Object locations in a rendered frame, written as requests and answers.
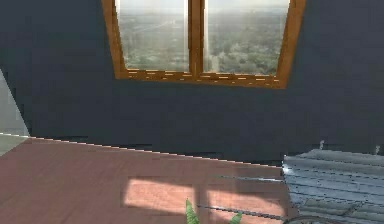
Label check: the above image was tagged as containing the green leafy house plant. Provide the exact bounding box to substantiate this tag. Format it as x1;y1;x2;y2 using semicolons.
184;198;244;224

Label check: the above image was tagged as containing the wooden framed window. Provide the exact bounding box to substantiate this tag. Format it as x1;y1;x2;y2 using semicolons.
100;0;307;90

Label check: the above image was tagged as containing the grey slatted metal chair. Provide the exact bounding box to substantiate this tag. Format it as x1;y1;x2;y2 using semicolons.
196;140;384;224

